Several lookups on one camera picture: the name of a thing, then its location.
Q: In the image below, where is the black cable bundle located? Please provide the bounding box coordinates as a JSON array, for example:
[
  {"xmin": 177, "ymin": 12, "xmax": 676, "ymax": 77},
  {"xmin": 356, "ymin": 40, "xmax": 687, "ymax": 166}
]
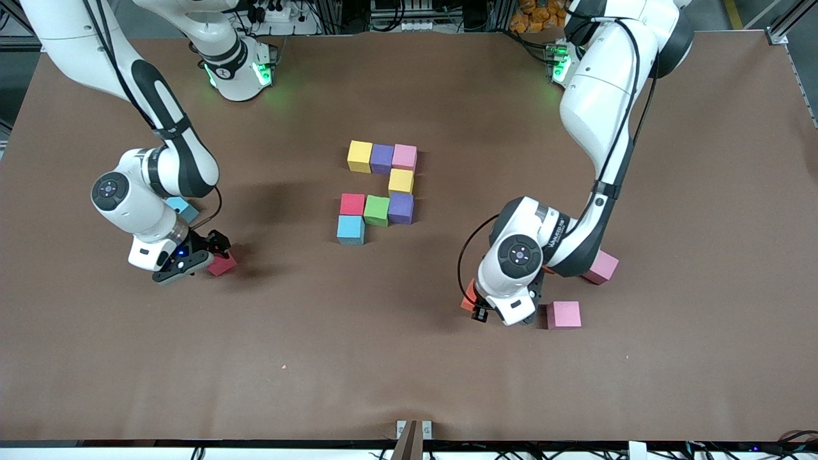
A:
[{"xmin": 776, "ymin": 430, "xmax": 818, "ymax": 457}]

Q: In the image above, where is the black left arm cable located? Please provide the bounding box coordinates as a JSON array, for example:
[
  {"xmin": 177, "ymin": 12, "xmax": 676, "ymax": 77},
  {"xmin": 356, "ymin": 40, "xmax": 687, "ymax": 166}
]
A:
[{"xmin": 458, "ymin": 13, "xmax": 659, "ymax": 311}]

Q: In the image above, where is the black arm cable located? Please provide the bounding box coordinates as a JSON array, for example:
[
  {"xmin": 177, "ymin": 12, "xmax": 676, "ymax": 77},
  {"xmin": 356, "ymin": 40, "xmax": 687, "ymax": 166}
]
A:
[
  {"xmin": 83, "ymin": 0, "xmax": 224, "ymax": 232},
  {"xmin": 458, "ymin": 13, "xmax": 659, "ymax": 311}
]

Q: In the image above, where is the green foam cube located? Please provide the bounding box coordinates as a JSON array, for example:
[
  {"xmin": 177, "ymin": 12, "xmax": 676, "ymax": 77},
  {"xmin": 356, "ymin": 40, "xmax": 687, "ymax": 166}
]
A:
[{"xmin": 364, "ymin": 197, "xmax": 390, "ymax": 229}]

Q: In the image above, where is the brown table cover sheet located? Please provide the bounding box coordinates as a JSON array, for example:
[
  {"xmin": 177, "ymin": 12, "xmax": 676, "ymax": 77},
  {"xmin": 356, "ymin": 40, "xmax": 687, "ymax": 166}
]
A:
[{"xmin": 0, "ymin": 32, "xmax": 818, "ymax": 443}]

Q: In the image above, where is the white power strip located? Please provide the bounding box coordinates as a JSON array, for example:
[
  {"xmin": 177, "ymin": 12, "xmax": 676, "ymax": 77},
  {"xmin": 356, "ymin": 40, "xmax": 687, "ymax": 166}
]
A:
[{"xmin": 246, "ymin": 3, "xmax": 295, "ymax": 23}]

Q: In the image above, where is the aluminium frame strut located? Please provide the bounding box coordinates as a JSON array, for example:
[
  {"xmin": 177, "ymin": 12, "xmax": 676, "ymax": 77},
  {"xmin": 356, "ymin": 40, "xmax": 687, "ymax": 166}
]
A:
[
  {"xmin": 0, "ymin": 0, "xmax": 93, "ymax": 53},
  {"xmin": 766, "ymin": 0, "xmax": 818, "ymax": 45}
]

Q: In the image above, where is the pink foam cube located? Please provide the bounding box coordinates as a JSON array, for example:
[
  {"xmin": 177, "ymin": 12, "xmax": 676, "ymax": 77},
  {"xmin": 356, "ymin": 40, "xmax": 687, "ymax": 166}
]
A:
[
  {"xmin": 392, "ymin": 144, "xmax": 418, "ymax": 173},
  {"xmin": 580, "ymin": 250, "xmax": 620, "ymax": 286},
  {"xmin": 546, "ymin": 301, "xmax": 582, "ymax": 330}
]

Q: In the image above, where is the aluminium table edge rail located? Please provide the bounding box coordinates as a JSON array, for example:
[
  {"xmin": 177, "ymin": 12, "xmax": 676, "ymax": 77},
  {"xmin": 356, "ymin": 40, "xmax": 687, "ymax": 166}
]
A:
[{"xmin": 783, "ymin": 42, "xmax": 818, "ymax": 128}]

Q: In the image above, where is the grey equipment rack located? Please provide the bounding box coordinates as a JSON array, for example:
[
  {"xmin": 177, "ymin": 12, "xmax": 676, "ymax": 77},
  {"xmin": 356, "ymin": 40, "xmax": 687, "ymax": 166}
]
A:
[{"xmin": 369, "ymin": 0, "xmax": 448, "ymax": 33}]

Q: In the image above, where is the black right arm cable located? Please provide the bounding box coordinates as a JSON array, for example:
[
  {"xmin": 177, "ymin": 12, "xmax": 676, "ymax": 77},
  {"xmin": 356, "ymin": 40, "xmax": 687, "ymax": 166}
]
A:
[{"xmin": 83, "ymin": 0, "xmax": 224, "ymax": 232}]

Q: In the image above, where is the light blue foam cube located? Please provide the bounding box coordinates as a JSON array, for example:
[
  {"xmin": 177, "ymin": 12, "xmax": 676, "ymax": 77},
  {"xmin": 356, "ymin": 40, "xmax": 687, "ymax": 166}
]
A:
[
  {"xmin": 337, "ymin": 215, "xmax": 366, "ymax": 246},
  {"xmin": 166, "ymin": 197, "xmax": 200, "ymax": 224}
]

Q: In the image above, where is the purple foam cube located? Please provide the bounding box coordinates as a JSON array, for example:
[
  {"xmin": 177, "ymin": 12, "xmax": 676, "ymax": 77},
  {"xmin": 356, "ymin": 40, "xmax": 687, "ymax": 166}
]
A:
[
  {"xmin": 371, "ymin": 144, "xmax": 396, "ymax": 176},
  {"xmin": 388, "ymin": 193, "xmax": 415, "ymax": 226}
]

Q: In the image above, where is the bag of oranges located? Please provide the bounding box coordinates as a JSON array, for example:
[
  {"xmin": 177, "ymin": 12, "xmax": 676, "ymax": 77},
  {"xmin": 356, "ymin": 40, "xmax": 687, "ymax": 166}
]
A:
[{"xmin": 509, "ymin": 0, "xmax": 569, "ymax": 34}]

